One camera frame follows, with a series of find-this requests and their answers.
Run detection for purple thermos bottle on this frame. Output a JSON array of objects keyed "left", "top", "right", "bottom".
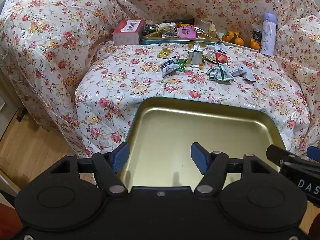
[{"left": 259, "top": 12, "right": 277, "bottom": 57}]

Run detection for pink snack packet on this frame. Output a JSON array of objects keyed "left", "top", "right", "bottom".
[{"left": 178, "top": 26, "right": 197, "bottom": 37}]

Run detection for pink cardboard box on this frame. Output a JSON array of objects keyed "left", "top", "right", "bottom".
[{"left": 112, "top": 19, "right": 145, "bottom": 46}]

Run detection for silver yellow snack packet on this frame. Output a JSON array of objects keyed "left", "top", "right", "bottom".
[{"left": 189, "top": 42, "right": 206, "bottom": 52}]

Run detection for blue white snack packet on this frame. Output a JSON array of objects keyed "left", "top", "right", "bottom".
[{"left": 161, "top": 57, "right": 181, "bottom": 78}]

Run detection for white packet with dark print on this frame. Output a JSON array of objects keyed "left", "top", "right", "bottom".
[{"left": 229, "top": 65, "right": 248, "bottom": 77}]

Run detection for red white snack packet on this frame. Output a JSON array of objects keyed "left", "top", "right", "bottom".
[{"left": 214, "top": 45, "right": 229, "bottom": 64}]

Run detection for gold paper wrapper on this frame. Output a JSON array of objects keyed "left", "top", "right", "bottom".
[{"left": 207, "top": 20, "right": 217, "bottom": 37}]

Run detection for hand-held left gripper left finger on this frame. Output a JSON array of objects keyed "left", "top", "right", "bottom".
[{"left": 50, "top": 142, "right": 130, "bottom": 197}]

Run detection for black remote control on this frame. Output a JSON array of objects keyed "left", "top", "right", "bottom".
[{"left": 162, "top": 17, "right": 195, "bottom": 24}]

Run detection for olive striped snack packet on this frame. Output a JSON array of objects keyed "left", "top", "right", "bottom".
[{"left": 203, "top": 51, "right": 217, "bottom": 63}]

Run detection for floral cloth covered sofa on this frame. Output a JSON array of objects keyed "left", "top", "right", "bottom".
[{"left": 0, "top": 0, "right": 320, "bottom": 161}]

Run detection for teal tin tray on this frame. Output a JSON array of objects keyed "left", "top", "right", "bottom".
[{"left": 139, "top": 24, "right": 220, "bottom": 46}]

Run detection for yellow candy packet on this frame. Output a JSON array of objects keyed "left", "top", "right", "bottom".
[{"left": 157, "top": 47, "right": 171, "bottom": 59}]

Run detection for gold metal tray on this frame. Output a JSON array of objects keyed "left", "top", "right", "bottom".
[{"left": 124, "top": 96, "right": 287, "bottom": 188}]

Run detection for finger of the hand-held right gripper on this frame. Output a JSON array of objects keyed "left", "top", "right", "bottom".
[
  {"left": 307, "top": 146, "right": 320, "bottom": 162},
  {"left": 266, "top": 144, "right": 308, "bottom": 166}
]

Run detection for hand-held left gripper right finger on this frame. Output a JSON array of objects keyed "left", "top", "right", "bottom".
[{"left": 191, "top": 142, "right": 272, "bottom": 197}]

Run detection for white fruit plate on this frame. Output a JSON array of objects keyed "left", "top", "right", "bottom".
[{"left": 219, "top": 31, "right": 260, "bottom": 53}]

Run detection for silver gold snack packet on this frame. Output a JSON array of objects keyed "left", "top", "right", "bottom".
[{"left": 186, "top": 51, "right": 204, "bottom": 68}]

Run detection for dark red cloth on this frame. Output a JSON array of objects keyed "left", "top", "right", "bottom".
[{"left": 0, "top": 200, "right": 24, "bottom": 240}]

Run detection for green white snack packet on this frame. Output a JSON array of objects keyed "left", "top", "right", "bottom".
[{"left": 205, "top": 64, "right": 235, "bottom": 82}]

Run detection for dark green wrapped candies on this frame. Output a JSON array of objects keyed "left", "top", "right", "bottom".
[{"left": 142, "top": 23, "right": 158, "bottom": 35}]

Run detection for green foil candy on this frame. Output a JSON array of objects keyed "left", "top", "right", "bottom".
[{"left": 176, "top": 58, "right": 188, "bottom": 73}]

